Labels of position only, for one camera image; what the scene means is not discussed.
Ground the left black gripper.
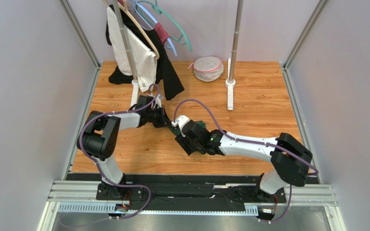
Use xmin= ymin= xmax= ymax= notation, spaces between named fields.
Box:
xmin=146 ymin=105 xmax=173 ymax=128

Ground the dark green cloth napkin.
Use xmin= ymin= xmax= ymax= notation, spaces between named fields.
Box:
xmin=169 ymin=120 xmax=206 ymax=136

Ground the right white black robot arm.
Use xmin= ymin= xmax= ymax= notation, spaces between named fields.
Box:
xmin=172 ymin=117 xmax=313 ymax=194

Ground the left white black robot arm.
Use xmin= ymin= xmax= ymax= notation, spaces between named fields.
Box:
xmin=76 ymin=94 xmax=171 ymax=187

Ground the black hanging garment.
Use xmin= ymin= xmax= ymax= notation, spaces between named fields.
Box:
xmin=105 ymin=5 xmax=184 ymax=101

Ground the left white rack foot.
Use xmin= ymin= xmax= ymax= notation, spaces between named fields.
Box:
xmin=131 ymin=79 xmax=140 ymax=106

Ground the white rack foot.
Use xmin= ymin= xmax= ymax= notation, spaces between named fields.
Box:
xmin=225 ymin=58 xmax=236 ymax=111
xmin=131 ymin=79 xmax=140 ymax=106

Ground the white hanging towel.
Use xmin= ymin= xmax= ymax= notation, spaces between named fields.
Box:
xmin=106 ymin=5 xmax=157 ymax=92

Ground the right white rack foot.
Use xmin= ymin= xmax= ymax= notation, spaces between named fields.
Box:
xmin=225 ymin=58 xmax=236 ymax=111

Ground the white mesh laundry bag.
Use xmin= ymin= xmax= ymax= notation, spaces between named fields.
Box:
xmin=187 ymin=56 xmax=224 ymax=82

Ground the dark red hanging cloth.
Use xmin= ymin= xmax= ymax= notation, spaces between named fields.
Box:
xmin=154 ymin=22 xmax=170 ymax=45

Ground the blue plastic hanger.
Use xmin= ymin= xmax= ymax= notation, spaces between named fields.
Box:
xmin=132 ymin=0 xmax=178 ymax=56

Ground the teal plastic hanger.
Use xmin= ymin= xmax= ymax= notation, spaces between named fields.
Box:
xmin=140 ymin=0 xmax=193 ymax=51

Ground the wooden clothes hanger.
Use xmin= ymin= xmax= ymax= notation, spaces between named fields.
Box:
xmin=112 ymin=0 xmax=160 ymax=60

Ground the right metal rack pole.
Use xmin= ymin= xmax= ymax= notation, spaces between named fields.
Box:
xmin=228 ymin=0 xmax=244 ymax=82

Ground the metal rack pole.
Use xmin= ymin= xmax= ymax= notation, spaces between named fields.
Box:
xmin=228 ymin=0 xmax=244 ymax=82
xmin=112 ymin=0 xmax=138 ymax=85

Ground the left metal rack pole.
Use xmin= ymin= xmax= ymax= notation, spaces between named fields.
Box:
xmin=112 ymin=0 xmax=138 ymax=85

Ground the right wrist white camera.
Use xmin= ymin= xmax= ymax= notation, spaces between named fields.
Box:
xmin=171 ymin=115 xmax=190 ymax=135

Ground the wrist white camera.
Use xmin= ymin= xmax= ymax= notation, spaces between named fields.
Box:
xmin=171 ymin=115 xmax=190 ymax=135
xmin=151 ymin=93 xmax=164 ymax=109

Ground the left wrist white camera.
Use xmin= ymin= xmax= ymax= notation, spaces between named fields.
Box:
xmin=151 ymin=93 xmax=164 ymax=109

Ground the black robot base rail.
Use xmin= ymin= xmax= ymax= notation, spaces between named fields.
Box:
xmin=66 ymin=173 xmax=320 ymax=212

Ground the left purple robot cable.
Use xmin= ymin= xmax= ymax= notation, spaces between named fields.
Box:
xmin=78 ymin=83 xmax=160 ymax=222

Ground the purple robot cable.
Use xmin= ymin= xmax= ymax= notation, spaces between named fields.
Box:
xmin=78 ymin=83 xmax=160 ymax=222
xmin=173 ymin=98 xmax=319 ymax=224

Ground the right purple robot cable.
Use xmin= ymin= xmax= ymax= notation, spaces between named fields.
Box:
xmin=173 ymin=98 xmax=319 ymax=224

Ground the aluminium frame rail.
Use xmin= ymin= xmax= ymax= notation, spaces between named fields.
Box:
xmin=38 ymin=174 xmax=346 ymax=231

